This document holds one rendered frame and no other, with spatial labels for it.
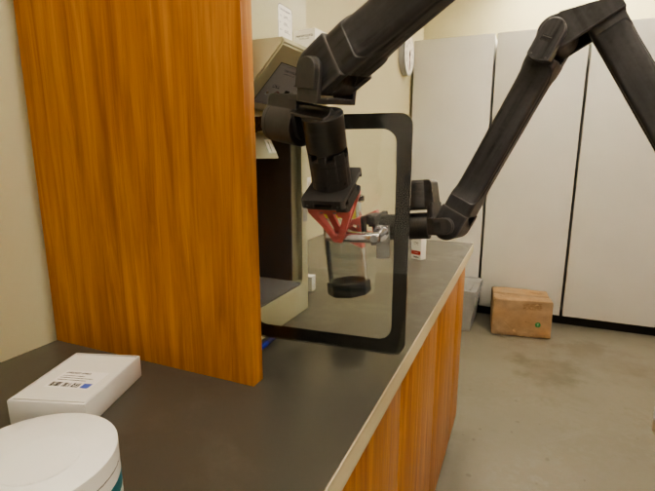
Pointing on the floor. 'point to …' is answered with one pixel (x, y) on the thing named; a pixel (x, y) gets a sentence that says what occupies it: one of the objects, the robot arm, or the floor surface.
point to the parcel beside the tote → (520, 312)
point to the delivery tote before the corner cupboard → (470, 300)
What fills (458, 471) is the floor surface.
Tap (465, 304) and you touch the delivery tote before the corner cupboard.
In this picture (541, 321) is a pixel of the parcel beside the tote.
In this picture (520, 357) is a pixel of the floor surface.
